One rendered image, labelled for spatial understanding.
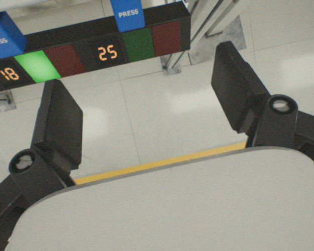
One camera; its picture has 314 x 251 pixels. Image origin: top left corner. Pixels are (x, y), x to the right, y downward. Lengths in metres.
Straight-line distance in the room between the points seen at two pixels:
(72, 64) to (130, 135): 0.68
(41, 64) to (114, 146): 0.71
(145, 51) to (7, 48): 0.13
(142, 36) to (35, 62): 0.11
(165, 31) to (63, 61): 0.11
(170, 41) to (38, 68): 0.15
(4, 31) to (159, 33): 0.13
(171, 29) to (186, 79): 0.68
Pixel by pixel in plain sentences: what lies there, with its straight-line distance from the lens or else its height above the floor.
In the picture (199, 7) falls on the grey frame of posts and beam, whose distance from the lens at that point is 0.34.
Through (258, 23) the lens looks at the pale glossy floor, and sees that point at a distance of 1.04.
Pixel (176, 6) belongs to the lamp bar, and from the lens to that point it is 0.24.
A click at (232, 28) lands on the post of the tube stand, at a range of 0.98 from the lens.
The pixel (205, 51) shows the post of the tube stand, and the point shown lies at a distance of 0.92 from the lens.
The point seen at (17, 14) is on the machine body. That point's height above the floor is 0.08.
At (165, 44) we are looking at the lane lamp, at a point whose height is 0.65.
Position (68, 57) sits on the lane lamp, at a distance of 0.24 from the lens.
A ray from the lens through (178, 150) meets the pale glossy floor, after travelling 0.92.
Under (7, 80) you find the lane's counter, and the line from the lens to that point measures 0.27.
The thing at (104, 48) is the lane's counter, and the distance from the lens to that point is 0.23.
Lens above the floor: 0.87
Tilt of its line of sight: 82 degrees down
